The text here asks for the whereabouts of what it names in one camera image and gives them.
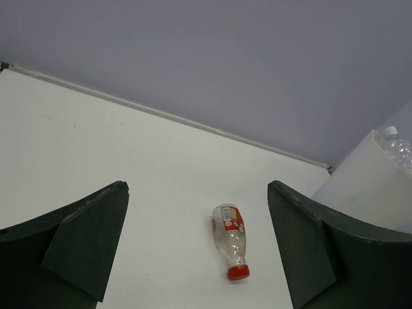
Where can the clear bottle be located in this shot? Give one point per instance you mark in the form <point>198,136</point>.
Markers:
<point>398,149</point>

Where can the white plastic bin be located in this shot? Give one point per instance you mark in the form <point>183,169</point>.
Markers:
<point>369,186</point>

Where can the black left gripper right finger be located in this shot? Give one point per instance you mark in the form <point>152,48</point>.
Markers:
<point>332,260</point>

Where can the red cap small bottle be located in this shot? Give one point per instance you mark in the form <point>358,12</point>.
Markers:
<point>230,239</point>

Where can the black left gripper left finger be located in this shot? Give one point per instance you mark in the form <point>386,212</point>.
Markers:
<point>63,259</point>

